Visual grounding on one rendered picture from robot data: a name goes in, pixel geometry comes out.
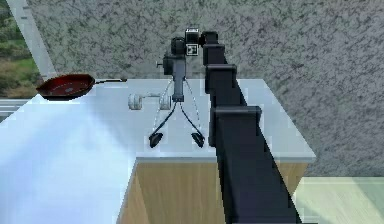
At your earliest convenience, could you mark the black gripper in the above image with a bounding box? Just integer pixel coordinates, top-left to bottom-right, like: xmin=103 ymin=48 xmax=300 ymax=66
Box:
xmin=148 ymin=36 xmax=206 ymax=149

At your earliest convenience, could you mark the white-topped wooden counter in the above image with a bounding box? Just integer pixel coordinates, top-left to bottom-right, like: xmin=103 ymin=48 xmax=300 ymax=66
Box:
xmin=0 ymin=78 xmax=317 ymax=224

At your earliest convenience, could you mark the red frying pan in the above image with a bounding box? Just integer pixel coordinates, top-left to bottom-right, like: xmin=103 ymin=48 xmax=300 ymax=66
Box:
xmin=35 ymin=73 xmax=128 ymax=102

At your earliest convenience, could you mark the window with white frame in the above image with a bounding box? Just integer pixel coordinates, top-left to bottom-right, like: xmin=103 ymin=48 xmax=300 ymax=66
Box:
xmin=0 ymin=0 xmax=58 ymax=116

